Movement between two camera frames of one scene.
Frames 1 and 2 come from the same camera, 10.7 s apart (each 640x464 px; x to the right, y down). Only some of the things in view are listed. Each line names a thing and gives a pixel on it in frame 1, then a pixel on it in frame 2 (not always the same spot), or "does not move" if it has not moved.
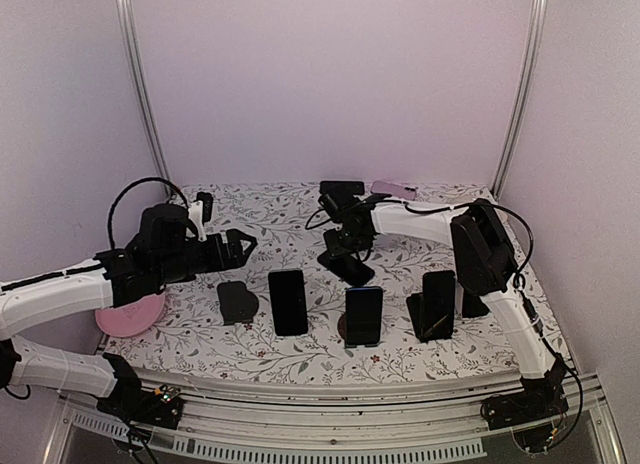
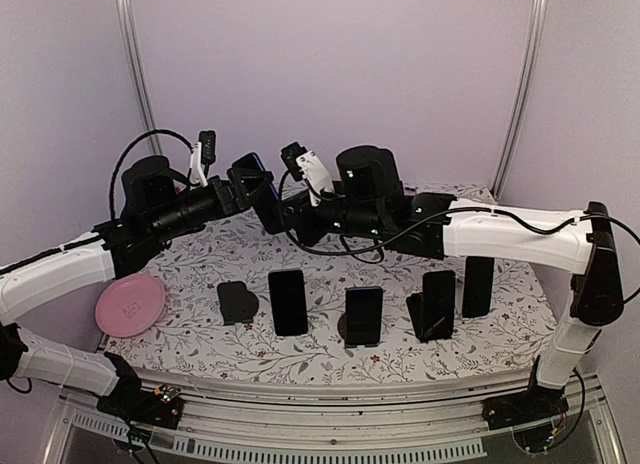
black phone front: [438, 304] does not move
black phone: [363, 315] does not move
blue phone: [347, 267] → [267, 204]
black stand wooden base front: [342, 328] does not move
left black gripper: [236, 258] → [240, 192]
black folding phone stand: [415, 304] does not move
